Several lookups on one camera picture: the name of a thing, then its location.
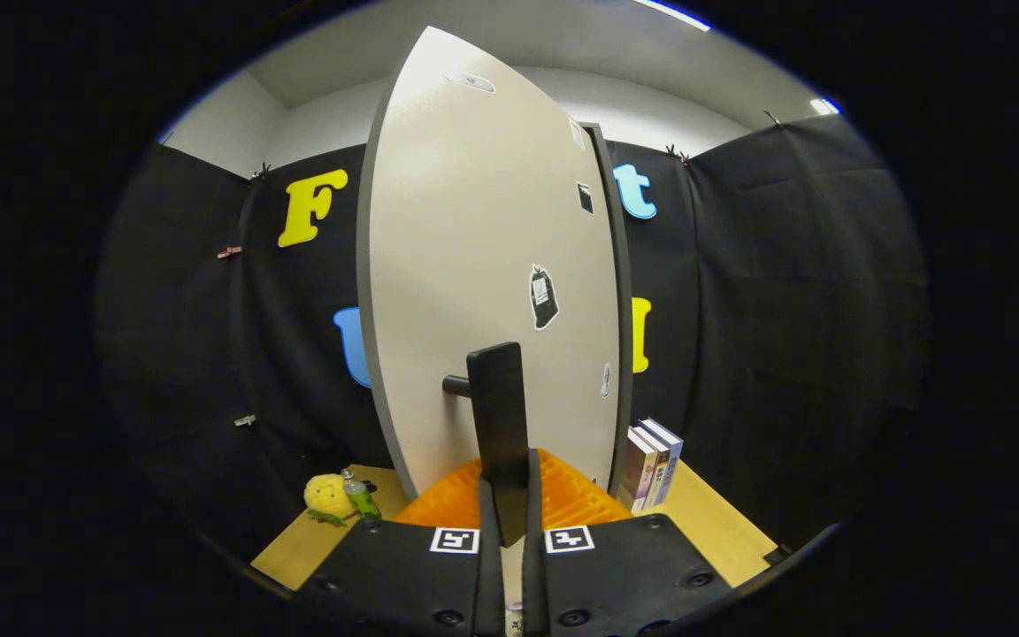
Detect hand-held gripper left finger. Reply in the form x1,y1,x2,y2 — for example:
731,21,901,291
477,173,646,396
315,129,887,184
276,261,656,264
295,456,507,637

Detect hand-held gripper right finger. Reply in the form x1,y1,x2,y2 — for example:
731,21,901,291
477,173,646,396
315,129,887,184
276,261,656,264
523,447,733,637

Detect black door handle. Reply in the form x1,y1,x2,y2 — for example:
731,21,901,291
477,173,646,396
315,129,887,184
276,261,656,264
443,342,532,548

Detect grey shoe cabinet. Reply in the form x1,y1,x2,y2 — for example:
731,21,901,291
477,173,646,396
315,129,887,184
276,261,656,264
580,122,637,498

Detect beige shoe cabinet door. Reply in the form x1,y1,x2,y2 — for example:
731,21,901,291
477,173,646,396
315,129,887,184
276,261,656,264
356,25,624,501

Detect book with pale cover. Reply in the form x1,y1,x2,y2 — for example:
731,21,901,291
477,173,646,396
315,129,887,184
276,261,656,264
617,427,657,514

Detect green drink bottle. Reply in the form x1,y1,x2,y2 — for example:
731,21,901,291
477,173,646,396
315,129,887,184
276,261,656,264
340,469,383,521

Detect book with yellow spine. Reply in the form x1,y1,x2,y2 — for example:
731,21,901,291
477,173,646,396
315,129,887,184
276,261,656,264
633,423,671,510

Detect book with white spine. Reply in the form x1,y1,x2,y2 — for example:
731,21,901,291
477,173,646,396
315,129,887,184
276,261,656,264
642,418,685,505

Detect yellow plush toy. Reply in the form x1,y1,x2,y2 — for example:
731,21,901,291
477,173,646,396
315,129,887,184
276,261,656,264
303,473,360,528

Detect black backdrop cloth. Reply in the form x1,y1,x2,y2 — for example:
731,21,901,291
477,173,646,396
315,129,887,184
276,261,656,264
94,113,931,567

